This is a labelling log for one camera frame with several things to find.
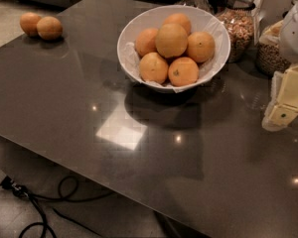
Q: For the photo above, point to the white ceramic bowl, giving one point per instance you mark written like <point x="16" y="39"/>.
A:
<point x="142" y="20"/>

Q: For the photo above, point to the glass jar of cereal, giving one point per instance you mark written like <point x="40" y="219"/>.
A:
<point x="268" y="58"/>

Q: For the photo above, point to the glass jar of nuts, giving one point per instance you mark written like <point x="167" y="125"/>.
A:
<point x="239" y="23"/>

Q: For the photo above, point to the white paper bowl liner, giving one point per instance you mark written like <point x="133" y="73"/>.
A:
<point x="129" y="60"/>

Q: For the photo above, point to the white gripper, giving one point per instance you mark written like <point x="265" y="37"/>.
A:
<point x="295" y="34"/>

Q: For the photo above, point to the orange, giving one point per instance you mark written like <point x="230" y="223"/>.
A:
<point x="153" y="67"/>
<point x="181" y="19"/>
<point x="183" y="71"/>
<point x="28" y="23"/>
<point x="171" y="40"/>
<point x="145" y="42"/>
<point x="201" y="46"/>
<point x="49" y="28"/>

